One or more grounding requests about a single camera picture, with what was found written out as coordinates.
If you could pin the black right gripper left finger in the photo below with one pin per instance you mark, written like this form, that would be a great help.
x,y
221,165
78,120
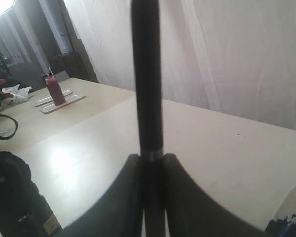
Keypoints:
x,y
119,212

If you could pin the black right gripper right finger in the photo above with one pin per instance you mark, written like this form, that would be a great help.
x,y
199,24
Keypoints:
x,y
193,213

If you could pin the black paintbrush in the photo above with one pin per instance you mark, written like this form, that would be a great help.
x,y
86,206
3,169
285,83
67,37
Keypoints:
x,y
147,72

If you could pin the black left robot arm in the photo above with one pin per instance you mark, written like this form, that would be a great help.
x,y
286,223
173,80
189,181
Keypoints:
x,y
24,212

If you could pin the white plate with blue paint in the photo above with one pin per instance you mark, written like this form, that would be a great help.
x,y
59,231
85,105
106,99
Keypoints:
x,y
283,224

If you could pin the white rectangular tray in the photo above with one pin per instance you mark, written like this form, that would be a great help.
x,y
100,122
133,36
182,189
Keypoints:
x,y
69,100
48,99

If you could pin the red squeeze bottle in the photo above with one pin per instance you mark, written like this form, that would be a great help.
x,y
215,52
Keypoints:
x,y
54,89

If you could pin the white crumpled bag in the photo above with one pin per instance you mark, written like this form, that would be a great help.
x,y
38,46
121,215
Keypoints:
x,y
18,95

